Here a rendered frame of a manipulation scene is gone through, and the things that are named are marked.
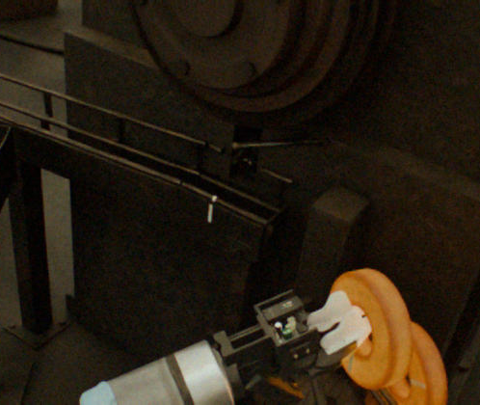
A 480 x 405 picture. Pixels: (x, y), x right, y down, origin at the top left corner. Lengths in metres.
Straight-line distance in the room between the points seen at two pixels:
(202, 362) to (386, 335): 0.22
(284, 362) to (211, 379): 0.09
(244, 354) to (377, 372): 0.18
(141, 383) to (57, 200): 1.75
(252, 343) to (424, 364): 0.28
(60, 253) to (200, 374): 1.52
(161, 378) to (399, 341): 0.28
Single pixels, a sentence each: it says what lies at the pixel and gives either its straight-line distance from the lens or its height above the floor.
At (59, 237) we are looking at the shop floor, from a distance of 2.31.
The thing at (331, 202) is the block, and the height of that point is 0.80.
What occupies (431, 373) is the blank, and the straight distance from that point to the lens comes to 0.95.
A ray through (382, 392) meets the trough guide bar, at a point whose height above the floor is 0.68.
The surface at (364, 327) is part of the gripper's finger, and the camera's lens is 0.84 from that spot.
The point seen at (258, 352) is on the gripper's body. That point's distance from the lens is 0.79.
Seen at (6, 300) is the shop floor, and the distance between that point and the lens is 2.10.
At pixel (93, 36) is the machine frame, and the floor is 0.87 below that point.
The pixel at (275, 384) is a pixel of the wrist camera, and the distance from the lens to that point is 0.84.
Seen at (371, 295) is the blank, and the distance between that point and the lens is 0.83.
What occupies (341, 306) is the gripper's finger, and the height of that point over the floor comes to 0.86.
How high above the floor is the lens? 1.42
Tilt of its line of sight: 35 degrees down
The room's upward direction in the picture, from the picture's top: 10 degrees clockwise
